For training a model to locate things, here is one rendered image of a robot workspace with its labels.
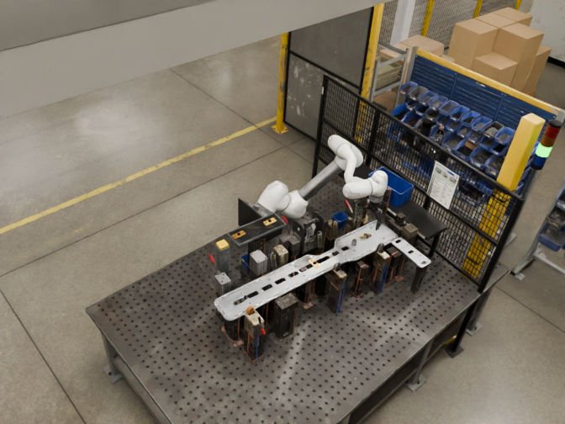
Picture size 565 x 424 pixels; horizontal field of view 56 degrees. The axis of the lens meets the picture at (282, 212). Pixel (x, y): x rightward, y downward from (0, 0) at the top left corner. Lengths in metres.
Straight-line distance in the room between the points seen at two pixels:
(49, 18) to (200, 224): 4.74
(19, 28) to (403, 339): 3.26
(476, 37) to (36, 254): 5.53
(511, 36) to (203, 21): 6.97
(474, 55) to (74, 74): 6.93
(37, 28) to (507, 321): 4.63
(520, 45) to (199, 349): 5.57
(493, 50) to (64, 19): 7.27
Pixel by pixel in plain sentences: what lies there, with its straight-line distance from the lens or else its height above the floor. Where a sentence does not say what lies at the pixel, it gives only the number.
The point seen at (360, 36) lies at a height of 1.54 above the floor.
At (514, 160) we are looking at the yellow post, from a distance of 3.47.
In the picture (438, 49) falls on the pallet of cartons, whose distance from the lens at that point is 6.64.
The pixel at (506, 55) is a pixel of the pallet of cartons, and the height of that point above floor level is 0.77.
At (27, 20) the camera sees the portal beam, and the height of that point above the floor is 3.30.
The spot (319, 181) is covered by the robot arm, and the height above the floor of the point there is 1.11.
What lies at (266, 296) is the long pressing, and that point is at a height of 1.00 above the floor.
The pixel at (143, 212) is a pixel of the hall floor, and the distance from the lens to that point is 5.41.
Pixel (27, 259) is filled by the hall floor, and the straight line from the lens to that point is 5.21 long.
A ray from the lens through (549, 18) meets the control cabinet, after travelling 9.66.
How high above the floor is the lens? 3.48
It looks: 41 degrees down
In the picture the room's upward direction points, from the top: 4 degrees clockwise
